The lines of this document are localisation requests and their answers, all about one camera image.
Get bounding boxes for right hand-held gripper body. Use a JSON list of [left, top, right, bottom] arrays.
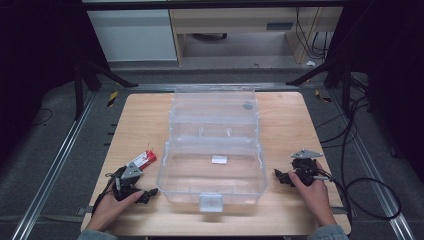
[[290, 148, 332, 187]]

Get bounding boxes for red and white packet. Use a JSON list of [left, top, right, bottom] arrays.
[[132, 149, 158, 171]]

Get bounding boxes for thin black floor cable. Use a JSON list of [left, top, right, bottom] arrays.
[[30, 107, 54, 127]]

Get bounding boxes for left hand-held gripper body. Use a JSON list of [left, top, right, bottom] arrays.
[[111, 162, 144, 202]]

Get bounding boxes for black floor cables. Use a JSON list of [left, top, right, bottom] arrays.
[[314, 94, 372, 150]]

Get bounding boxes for flat rounded floor device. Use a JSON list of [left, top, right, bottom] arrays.
[[191, 32, 229, 43]]

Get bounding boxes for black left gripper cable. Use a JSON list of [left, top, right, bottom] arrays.
[[91, 172, 118, 216]]

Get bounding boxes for black metal stand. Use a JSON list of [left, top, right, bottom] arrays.
[[73, 59, 140, 122], [285, 49, 355, 116]]

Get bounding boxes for yellow and black tape strip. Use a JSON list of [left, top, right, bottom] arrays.
[[106, 90, 120, 108], [314, 88, 333, 103]]

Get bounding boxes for person's left hand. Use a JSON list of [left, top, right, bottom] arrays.
[[86, 189, 145, 233]]

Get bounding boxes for black cables under desk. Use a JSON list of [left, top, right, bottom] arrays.
[[295, 7, 334, 61]]

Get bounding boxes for white cabinet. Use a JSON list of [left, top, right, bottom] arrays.
[[86, 9, 178, 63]]

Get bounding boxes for short metal floor rail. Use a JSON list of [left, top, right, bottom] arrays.
[[128, 82, 303, 93]]

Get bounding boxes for person's right hand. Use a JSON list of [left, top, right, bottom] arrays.
[[287, 160, 337, 229]]

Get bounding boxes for clear plastic storage box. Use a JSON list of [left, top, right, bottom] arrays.
[[156, 84, 268, 213]]

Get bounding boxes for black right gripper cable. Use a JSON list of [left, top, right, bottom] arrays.
[[318, 169, 403, 234]]

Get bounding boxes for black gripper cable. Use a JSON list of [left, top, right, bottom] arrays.
[[91, 172, 118, 216], [318, 169, 403, 234]]

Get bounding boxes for long metal floor rail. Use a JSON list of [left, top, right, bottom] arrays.
[[328, 89, 418, 240], [9, 90, 98, 240]]

